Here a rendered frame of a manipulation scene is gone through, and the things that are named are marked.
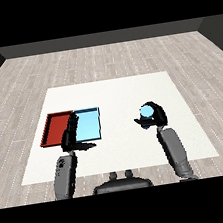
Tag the small blue can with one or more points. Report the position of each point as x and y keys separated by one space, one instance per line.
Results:
x=146 y=112

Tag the light blue shallow open box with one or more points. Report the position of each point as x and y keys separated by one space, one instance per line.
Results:
x=88 y=124

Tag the red shallow open box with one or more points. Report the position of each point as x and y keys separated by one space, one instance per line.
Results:
x=55 y=128

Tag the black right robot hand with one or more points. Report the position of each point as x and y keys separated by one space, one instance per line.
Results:
x=158 y=115

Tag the dark grey robot body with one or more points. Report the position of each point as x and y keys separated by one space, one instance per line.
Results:
x=122 y=183

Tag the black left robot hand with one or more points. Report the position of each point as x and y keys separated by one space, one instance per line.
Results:
x=70 y=136

